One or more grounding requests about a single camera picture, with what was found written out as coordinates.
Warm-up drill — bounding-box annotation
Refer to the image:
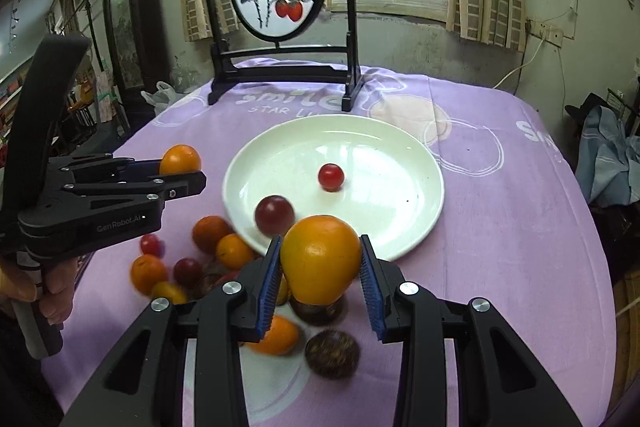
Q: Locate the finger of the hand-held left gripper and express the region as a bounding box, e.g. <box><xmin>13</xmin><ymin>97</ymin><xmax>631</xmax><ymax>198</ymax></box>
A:
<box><xmin>50</xmin><ymin>153</ymin><xmax>166</xmax><ymax>180</ymax></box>
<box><xmin>62</xmin><ymin>171</ymin><xmax>207</xmax><ymax>210</ymax></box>

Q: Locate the yellow green tomato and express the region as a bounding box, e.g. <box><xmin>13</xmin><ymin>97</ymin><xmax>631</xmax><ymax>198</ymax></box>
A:
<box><xmin>150</xmin><ymin>281</ymin><xmax>190</xmax><ymax>305</ymax></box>

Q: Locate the small dark red tomato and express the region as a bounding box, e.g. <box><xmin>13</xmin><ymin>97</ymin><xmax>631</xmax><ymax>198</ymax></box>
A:
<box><xmin>173</xmin><ymin>258</ymin><xmax>204</xmax><ymax>286</ymax></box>

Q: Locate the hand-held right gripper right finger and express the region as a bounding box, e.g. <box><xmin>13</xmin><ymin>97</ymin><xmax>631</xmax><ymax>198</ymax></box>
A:
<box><xmin>357</xmin><ymin>234</ymin><xmax>583</xmax><ymax>427</ymax></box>

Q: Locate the red cherry tomato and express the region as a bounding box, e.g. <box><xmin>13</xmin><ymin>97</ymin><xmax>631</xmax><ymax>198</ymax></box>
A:
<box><xmin>140</xmin><ymin>233</ymin><xmax>163</xmax><ymax>257</ymax></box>
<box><xmin>318</xmin><ymin>163</ymin><xmax>345</xmax><ymax>192</ymax></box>

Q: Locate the person's left hand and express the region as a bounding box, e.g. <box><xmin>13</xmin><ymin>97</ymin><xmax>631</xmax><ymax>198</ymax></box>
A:
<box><xmin>0</xmin><ymin>252</ymin><xmax>77</xmax><ymax>325</ymax></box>

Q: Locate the large orange mandarin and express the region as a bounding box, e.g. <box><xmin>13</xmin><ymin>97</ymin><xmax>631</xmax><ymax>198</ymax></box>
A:
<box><xmin>192</xmin><ymin>216</ymin><xmax>235</xmax><ymax>255</ymax></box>

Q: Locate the orange round tomato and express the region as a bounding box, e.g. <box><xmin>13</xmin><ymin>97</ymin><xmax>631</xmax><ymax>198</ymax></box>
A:
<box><xmin>279</xmin><ymin>215</ymin><xmax>362</xmax><ymax>306</ymax></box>
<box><xmin>245</xmin><ymin>316</ymin><xmax>301</xmax><ymax>356</ymax></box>

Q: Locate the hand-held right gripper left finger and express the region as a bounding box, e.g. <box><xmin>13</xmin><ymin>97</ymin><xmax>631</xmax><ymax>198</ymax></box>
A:
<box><xmin>59</xmin><ymin>234</ymin><xmax>286</xmax><ymax>427</ymax></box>

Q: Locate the white plastic bag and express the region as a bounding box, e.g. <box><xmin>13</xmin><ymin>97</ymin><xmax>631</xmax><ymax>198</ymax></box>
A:
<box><xmin>141</xmin><ymin>81</ymin><xmax>181</xmax><ymax>118</ymax></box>

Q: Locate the white wall socket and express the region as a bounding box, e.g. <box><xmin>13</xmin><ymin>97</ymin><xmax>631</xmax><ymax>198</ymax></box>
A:
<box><xmin>527</xmin><ymin>21</ymin><xmax>565</xmax><ymax>48</ymax></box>

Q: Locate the dark wooden cabinet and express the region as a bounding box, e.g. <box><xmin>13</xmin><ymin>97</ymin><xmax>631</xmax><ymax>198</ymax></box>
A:
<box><xmin>101</xmin><ymin>0</ymin><xmax>171</xmax><ymax>135</ymax></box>

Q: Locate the purple printed tablecloth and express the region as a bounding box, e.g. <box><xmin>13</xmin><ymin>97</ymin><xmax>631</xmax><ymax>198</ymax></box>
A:
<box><xmin>42</xmin><ymin>57</ymin><xmax>618</xmax><ymax>427</ymax></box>

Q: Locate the cluttered goods shelf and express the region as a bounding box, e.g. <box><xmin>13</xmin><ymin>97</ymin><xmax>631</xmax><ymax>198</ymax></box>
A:
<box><xmin>0</xmin><ymin>0</ymin><xmax>118</xmax><ymax>158</ymax></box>

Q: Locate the black hat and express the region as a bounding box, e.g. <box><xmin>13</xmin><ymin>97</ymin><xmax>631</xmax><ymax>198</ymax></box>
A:
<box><xmin>565</xmin><ymin>93</ymin><xmax>608</xmax><ymax>128</ymax></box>

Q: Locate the small orange mandarin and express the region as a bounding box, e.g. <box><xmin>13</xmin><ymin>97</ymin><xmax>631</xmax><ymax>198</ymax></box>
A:
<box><xmin>130</xmin><ymin>254</ymin><xmax>168</xmax><ymax>295</ymax></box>
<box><xmin>159</xmin><ymin>144</ymin><xmax>203</xmax><ymax>176</ymax></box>
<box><xmin>216</xmin><ymin>233</ymin><xmax>257</xmax><ymax>270</ymax></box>

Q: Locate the white round plate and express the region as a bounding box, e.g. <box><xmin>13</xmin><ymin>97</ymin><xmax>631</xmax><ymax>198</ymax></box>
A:
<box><xmin>222</xmin><ymin>114</ymin><xmax>446</xmax><ymax>262</ymax></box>

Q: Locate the brown water chestnut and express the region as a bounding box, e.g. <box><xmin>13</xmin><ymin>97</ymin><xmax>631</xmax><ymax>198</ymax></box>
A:
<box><xmin>192</xmin><ymin>274</ymin><xmax>223</xmax><ymax>300</ymax></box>
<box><xmin>304</xmin><ymin>329</ymin><xmax>362</xmax><ymax>379</ymax></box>
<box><xmin>290</xmin><ymin>294</ymin><xmax>347</xmax><ymax>327</ymax></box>

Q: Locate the blue grey clothing pile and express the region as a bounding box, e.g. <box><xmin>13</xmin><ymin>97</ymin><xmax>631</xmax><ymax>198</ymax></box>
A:
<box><xmin>575</xmin><ymin>106</ymin><xmax>640</xmax><ymax>208</ymax></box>

